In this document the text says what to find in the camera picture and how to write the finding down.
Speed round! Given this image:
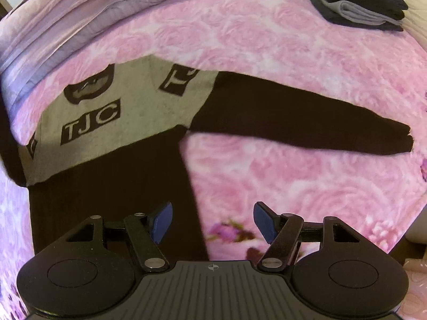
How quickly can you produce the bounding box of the dark-sleeved grey knit sweater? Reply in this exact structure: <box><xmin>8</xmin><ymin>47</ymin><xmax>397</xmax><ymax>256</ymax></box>
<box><xmin>0</xmin><ymin>55</ymin><xmax>416</xmax><ymax>265</ymax></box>

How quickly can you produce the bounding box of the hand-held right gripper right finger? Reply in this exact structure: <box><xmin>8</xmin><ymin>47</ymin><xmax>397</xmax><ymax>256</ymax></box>
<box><xmin>252</xmin><ymin>201</ymin><xmax>377</xmax><ymax>272</ymax></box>

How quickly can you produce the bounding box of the dark folded garment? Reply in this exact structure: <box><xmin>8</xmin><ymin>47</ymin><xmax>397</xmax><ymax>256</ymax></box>
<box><xmin>319</xmin><ymin>13</ymin><xmax>405</xmax><ymax>33</ymax></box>

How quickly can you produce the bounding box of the cream quilted mattress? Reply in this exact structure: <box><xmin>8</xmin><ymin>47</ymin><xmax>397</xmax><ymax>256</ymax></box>
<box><xmin>383</xmin><ymin>0</ymin><xmax>427</xmax><ymax>50</ymax></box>

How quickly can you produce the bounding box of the light grey folded garment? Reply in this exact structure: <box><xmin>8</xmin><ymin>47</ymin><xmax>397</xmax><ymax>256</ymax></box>
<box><xmin>312</xmin><ymin>0</ymin><xmax>405</xmax><ymax>26</ymax></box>

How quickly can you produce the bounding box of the lilac striped quilt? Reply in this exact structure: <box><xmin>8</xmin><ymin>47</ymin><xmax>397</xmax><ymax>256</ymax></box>
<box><xmin>0</xmin><ymin>0</ymin><xmax>301</xmax><ymax>127</ymax></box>

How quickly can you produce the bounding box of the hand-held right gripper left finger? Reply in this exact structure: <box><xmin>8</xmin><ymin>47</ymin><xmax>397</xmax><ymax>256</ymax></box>
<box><xmin>49</xmin><ymin>201</ymin><xmax>174</xmax><ymax>273</ymax></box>

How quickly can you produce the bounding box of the pink floral blanket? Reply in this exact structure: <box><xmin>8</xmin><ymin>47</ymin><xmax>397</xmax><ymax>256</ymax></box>
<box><xmin>0</xmin><ymin>0</ymin><xmax>427</xmax><ymax>310</ymax></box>

